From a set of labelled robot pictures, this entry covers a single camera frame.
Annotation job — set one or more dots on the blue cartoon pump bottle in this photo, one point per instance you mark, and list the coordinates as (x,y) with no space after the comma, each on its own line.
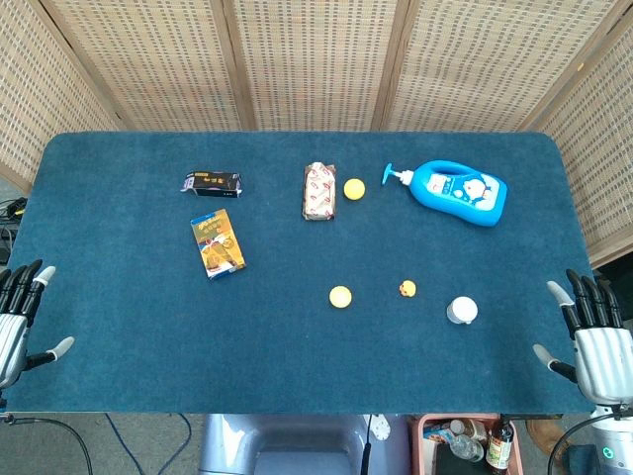
(460,194)

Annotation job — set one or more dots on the small yellow duck toy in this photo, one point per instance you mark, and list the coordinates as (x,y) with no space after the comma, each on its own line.
(407,289)

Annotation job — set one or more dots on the small white jar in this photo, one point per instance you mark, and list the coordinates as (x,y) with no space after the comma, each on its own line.
(462,311)

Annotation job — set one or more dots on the pink plastic bin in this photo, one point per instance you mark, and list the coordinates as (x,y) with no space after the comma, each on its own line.
(420,450)

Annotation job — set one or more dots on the blue snack packet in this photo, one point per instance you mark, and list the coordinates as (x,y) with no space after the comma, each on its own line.
(437,433)

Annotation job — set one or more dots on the wrapped red white snack bar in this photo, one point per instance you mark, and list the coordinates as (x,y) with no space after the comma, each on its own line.
(320,193)

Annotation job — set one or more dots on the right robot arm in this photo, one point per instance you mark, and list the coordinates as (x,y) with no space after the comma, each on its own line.
(615,445)

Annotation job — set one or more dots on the black equipment box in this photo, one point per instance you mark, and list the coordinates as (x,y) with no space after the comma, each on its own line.
(618,272)

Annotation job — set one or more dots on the white power strip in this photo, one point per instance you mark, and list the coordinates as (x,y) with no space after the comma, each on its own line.
(381,426)

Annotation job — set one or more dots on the black carton box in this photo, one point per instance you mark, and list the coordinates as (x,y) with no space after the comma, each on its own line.
(212,184)

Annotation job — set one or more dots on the clear plastic bottle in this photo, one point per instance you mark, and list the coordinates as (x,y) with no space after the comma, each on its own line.
(466,445)

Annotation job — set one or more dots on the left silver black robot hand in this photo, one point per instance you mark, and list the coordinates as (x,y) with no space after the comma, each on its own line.
(12,336)

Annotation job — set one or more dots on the woven folding screen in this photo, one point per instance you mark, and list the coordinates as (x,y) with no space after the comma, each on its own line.
(316,64)

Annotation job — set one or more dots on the yellow round ball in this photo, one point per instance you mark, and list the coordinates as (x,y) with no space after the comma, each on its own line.
(354,189)

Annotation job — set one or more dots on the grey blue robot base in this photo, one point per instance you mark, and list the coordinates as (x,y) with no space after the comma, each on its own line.
(301,445)

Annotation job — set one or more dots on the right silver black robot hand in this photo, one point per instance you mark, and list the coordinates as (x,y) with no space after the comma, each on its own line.
(601,356)

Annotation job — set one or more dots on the yellow round toy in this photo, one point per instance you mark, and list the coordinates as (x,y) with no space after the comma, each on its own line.
(340,297)

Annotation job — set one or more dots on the blue table mat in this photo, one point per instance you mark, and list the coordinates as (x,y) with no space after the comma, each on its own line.
(297,346)

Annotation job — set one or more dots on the blue orange food box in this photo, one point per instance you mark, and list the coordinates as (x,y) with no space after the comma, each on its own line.
(217,243)

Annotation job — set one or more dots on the brown glass bottle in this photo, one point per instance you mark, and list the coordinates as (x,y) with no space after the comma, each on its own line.
(499,445)

